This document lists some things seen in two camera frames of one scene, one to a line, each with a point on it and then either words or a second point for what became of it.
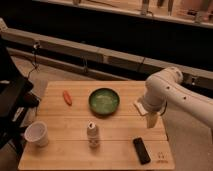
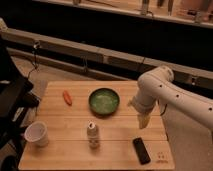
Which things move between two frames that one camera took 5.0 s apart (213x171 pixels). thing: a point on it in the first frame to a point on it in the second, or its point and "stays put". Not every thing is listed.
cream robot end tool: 151,119 to 143,120
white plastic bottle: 92,135 stays put
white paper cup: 36,133 stays put
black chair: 15,101 stays put
